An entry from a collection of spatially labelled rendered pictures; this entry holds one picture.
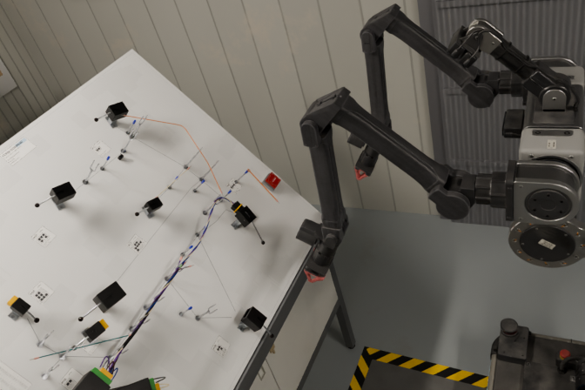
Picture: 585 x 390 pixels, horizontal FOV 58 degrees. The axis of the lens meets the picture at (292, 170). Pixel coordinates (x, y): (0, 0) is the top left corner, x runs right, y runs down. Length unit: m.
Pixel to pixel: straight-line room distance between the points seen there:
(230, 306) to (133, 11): 2.15
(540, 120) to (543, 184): 0.22
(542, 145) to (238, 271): 1.07
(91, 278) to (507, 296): 2.05
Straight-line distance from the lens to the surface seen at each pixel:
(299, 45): 2.95
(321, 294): 2.31
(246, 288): 1.86
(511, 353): 2.42
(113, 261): 1.72
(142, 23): 3.46
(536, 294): 2.97
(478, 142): 2.93
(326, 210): 1.45
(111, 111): 1.85
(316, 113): 1.24
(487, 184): 1.27
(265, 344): 1.85
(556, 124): 1.38
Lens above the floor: 2.29
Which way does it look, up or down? 35 degrees down
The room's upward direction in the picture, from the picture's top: 17 degrees counter-clockwise
